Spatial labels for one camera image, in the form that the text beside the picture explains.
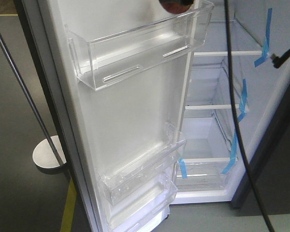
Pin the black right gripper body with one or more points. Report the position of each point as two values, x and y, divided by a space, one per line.
181 2

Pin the red yellow apple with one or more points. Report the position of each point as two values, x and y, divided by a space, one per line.
175 8

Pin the dark grey fridge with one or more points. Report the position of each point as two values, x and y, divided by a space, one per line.
235 60

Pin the open white fridge door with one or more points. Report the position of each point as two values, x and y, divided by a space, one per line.
103 129

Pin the clear upper door bin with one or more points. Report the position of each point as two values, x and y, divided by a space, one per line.
105 61

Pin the clear door bin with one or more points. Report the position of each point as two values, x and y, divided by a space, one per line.
119 184
105 61
133 212

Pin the clear crisper drawer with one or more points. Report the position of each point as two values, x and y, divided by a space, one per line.
203 175

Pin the clear lower door bin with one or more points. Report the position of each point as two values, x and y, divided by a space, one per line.
119 184

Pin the metal stand with round base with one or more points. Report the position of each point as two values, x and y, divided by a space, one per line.
48 155

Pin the clear bottom door bin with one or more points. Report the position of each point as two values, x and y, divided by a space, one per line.
133 212

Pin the black cable connector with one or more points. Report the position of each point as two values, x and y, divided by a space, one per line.
279 61

